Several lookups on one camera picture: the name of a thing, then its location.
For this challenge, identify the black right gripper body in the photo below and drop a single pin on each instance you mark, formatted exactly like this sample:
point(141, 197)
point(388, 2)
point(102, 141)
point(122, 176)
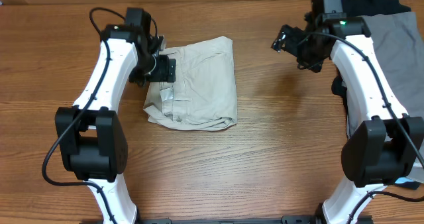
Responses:
point(306, 48)

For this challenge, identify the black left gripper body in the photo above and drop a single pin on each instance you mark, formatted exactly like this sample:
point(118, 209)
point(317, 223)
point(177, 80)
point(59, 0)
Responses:
point(161, 71)

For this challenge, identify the beige shorts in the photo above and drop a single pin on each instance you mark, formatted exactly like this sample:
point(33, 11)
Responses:
point(204, 95)

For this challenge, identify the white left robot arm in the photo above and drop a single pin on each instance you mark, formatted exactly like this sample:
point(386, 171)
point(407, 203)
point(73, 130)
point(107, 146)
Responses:
point(90, 136)

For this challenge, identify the grey garment on pile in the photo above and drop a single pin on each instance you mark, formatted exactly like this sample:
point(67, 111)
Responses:
point(399, 50)

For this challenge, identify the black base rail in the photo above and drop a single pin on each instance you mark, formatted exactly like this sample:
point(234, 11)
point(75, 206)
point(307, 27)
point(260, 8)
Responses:
point(232, 221)

